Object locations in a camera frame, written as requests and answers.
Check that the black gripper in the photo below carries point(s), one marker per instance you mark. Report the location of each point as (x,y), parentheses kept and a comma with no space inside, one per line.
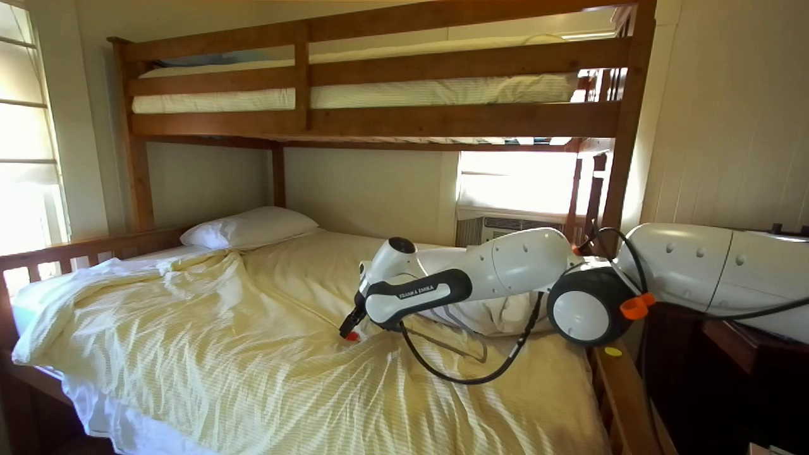
(354,313)

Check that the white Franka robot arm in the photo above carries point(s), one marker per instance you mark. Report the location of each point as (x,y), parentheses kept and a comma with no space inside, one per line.
(522,274)

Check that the yellow striped bed sheet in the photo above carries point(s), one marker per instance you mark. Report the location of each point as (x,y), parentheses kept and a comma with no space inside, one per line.
(253,361)

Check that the yellow token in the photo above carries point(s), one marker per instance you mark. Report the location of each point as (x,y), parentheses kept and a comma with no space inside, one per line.
(612,351)

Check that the white plump pillow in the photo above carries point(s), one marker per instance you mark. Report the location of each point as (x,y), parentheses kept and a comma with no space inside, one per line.
(249,228)

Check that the window air conditioner unit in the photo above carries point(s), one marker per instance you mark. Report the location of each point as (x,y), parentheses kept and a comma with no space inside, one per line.
(506,228)

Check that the white fitted mattress sheet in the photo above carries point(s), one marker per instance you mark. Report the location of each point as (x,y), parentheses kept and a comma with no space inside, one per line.
(128,419)

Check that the bunk mattress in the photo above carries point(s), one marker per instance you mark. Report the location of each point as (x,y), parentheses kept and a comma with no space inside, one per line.
(380,89)

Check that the white window blind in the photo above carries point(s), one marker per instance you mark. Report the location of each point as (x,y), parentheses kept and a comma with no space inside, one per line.
(28,135)

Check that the dark wooden desk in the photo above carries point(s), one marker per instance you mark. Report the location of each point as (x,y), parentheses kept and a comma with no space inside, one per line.
(734,388)

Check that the wooden bunk bed frame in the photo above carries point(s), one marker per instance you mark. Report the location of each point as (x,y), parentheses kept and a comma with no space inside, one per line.
(380,122)

